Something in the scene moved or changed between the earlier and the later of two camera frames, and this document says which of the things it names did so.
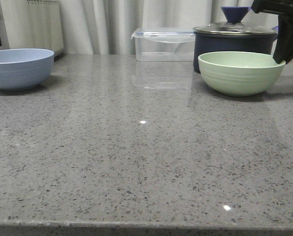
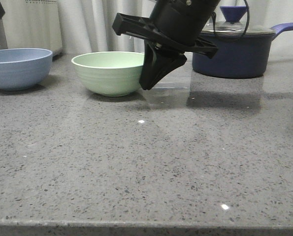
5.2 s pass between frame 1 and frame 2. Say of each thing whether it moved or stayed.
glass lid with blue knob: stayed
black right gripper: moved
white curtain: stayed
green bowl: moved
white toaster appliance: stayed
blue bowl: stayed
